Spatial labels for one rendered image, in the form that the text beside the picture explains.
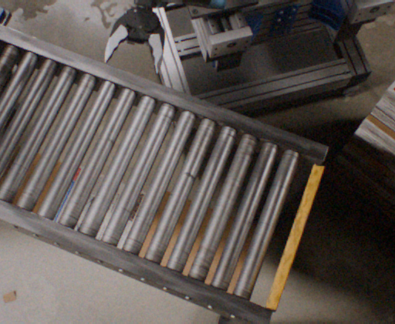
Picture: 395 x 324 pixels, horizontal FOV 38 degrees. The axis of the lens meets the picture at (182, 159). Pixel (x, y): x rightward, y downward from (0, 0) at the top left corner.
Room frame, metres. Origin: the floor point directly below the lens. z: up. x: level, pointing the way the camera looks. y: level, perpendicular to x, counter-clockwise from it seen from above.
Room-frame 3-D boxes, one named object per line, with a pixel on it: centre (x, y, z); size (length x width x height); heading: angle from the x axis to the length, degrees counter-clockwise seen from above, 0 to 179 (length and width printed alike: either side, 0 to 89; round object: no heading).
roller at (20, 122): (0.63, 0.49, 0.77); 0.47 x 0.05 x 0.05; 162
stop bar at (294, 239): (0.35, -0.32, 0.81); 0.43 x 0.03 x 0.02; 162
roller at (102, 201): (0.53, 0.18, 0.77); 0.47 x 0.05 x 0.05; 162
